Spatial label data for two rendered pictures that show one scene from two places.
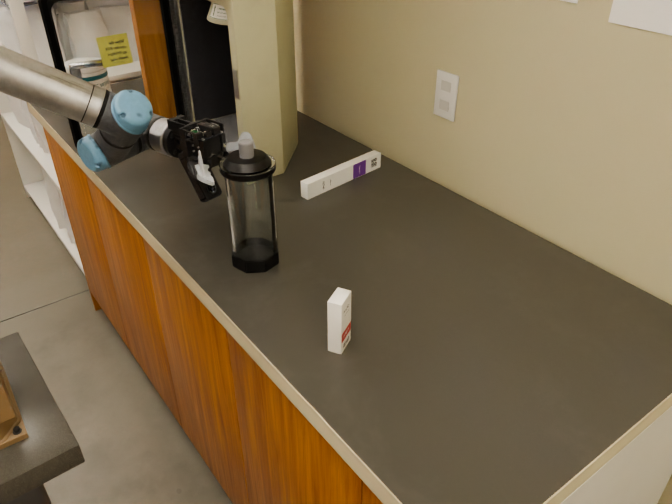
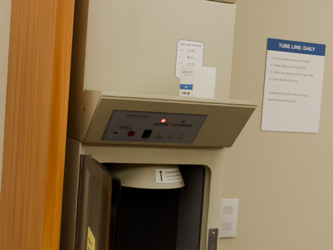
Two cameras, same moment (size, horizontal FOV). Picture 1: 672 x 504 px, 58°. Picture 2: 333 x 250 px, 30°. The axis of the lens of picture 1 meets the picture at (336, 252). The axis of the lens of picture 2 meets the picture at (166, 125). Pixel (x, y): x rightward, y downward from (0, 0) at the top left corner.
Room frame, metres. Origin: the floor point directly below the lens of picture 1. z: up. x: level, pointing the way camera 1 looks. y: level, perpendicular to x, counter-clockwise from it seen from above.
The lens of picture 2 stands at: (1.23, 1.54, 1.52)
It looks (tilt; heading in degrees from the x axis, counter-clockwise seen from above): 3 degrees down; 283
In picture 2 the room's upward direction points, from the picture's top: 4 degrees clockwise
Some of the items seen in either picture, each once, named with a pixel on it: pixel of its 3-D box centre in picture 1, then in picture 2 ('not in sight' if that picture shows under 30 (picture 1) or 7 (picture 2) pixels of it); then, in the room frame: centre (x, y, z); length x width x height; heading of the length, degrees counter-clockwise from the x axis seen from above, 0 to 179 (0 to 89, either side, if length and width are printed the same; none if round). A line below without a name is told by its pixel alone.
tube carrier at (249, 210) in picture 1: (251, 211); not in sight; (1.06, 0.17, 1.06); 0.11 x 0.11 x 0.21
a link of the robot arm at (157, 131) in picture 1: (171, 137); not in sight; (1.20, 0.35, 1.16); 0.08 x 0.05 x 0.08; 142
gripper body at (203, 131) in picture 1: (195, 143); not in sight; (1.15, 0.29, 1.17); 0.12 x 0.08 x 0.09; 52
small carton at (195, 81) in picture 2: not in sight; (197, 82); (1.45, 0.34, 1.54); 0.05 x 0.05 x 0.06; 43
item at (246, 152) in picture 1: (246, 157); not in sight; (1.06, 0.17, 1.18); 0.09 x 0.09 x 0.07
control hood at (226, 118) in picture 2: not in sight; (169, 121); (1.50, 0.37, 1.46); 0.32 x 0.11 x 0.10; 37
